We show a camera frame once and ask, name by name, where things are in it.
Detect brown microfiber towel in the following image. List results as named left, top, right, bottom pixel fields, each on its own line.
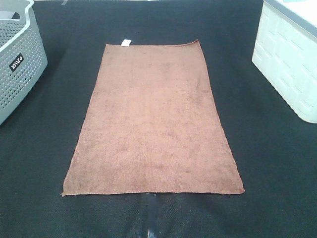
left=62, top=41, right=245, bottom=196

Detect grey tape strip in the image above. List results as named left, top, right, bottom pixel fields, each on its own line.
left=146, top=193, right=157, bottom=238

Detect black table cloth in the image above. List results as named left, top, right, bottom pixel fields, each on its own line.
left=0, top=0, right=317, bottom=238

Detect white plastic storage bin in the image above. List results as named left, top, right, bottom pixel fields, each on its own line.
left=252, top=0, right=317, bottom=123

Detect grey perforated plastic basket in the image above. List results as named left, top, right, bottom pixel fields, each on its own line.
left=0, top=0, right=48, bottom=122

